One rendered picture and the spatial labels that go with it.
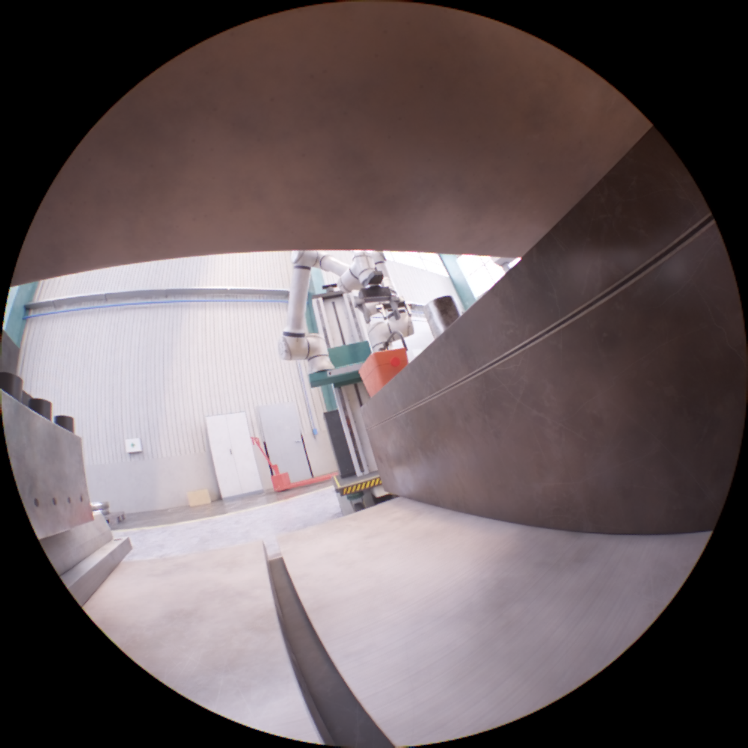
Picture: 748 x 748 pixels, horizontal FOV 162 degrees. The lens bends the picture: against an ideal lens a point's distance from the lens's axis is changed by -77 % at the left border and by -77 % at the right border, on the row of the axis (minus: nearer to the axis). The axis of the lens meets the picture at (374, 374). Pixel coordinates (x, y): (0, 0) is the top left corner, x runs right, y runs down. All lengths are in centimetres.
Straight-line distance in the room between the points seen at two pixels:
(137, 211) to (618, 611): 65
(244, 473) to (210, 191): 620
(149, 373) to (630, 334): 766
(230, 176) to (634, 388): 50
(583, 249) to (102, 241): 59
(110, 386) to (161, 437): 200
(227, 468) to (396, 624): 612
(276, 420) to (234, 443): 146
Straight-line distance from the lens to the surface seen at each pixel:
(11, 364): 75
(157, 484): 703
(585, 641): 28
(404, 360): 92
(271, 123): 33
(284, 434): 718
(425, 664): 29
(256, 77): 32
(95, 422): 774
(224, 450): 638
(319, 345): 180
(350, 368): 175
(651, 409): 31
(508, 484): 47
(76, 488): 76
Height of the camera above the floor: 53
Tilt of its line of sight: 14 degrees up
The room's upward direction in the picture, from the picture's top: 17 degrees counter-clockwise
